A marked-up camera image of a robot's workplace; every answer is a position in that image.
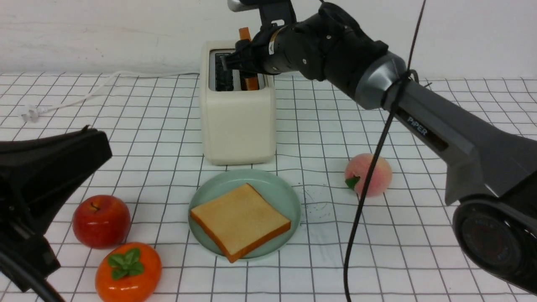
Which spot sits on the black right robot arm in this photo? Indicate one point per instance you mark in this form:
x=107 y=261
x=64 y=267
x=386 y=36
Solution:
x=493 y=174

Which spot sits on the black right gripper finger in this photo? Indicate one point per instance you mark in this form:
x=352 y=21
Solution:
x=227 y=62

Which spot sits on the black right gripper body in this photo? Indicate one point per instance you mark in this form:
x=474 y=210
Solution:
x=252 y=55

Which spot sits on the toast slice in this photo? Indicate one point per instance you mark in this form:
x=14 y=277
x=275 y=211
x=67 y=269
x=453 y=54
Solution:
x=240 y=221
x=248 y=82

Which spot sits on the pale green round plate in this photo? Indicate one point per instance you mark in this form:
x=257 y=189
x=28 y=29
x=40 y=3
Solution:
x=273 y=188

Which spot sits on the white grid tablecloth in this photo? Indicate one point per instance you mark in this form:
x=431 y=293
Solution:
x=404 y=249

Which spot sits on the cream white toaster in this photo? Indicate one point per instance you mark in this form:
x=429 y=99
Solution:
x=238 y=127

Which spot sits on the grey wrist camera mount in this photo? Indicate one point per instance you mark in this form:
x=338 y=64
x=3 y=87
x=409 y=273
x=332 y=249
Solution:
x=270 y=10

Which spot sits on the red apple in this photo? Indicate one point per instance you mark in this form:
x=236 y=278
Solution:
x=101 y=222

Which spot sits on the orange persimmon with green leaf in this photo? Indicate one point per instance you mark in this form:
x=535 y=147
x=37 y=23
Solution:
x=129 y=273

